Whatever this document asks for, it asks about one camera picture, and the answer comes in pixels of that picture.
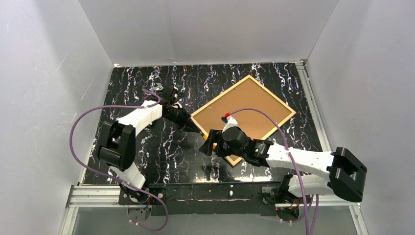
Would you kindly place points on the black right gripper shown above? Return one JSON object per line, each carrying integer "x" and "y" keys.
{"x": 213, "y": 145}

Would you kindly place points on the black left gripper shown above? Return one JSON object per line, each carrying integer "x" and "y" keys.
{"x": 185, "y": 120}

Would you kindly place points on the green wooden photo frame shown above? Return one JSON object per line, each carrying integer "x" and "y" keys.
{"x": 248, "y": 101}

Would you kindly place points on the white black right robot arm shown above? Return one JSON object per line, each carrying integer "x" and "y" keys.
{"x": 339, "y": 172}

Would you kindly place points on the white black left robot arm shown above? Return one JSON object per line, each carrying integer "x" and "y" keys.
{"x": 117, "y": 140}

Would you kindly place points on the black small tool on table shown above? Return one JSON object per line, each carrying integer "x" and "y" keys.
{"x": 157, "y": 87}

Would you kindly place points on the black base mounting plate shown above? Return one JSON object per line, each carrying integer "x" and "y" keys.
{"x": 214, "y": 198}

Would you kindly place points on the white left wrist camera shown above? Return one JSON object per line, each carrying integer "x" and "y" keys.
{"x": 174, "y": 104}

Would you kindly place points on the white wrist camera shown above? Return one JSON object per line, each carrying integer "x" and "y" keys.
{"x": 174, "y": 104}
{"x": 228, "y": 121}

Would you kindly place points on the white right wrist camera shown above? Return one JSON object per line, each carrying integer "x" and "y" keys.
{"x": 228, "y": 121}

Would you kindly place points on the aluminium rail right side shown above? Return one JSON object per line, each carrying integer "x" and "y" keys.
{"x": 305, "y": 80}

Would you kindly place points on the aluminium rail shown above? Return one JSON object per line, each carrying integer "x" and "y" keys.
{"x": 108, "y": 196}
{"x": 305, "y": 80}

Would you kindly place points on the aluminium rail front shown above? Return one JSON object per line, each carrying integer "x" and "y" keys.
{"x": 108, "y": 196}

